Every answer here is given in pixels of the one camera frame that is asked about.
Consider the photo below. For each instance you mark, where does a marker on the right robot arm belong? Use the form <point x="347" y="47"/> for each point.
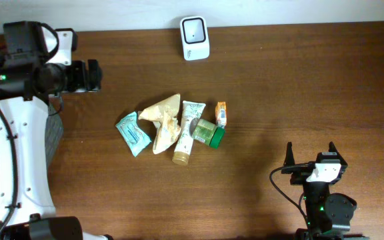
<point x="327" y="215"/>

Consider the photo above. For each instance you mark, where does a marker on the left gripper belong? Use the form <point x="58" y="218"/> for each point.
<point x="96" y="75"/>

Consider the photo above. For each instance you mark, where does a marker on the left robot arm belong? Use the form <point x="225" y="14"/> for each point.
<point x="35" y="66"/>

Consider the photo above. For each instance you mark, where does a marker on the teal wet wipes pack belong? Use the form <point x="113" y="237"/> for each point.
<point x="136" y="139"/>

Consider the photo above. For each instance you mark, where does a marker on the white barcode scanner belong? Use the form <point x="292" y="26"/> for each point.
<point x="195" y="38"/>

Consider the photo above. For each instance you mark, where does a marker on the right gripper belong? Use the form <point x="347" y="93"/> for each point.
<point x="295" y="178"/>

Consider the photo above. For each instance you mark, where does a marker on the white cream tube gold cap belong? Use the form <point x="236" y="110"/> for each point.
<point x="192" y="112"/>

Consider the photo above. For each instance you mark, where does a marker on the small orange carton box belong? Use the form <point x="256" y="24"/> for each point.
<point x="221" y="114"/>

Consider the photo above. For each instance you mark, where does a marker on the beige paper bag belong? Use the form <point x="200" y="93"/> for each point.
<point x="165" y="114"/>

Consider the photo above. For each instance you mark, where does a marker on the green lidded jar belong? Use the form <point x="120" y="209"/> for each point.
<point x="208" y="133"/>

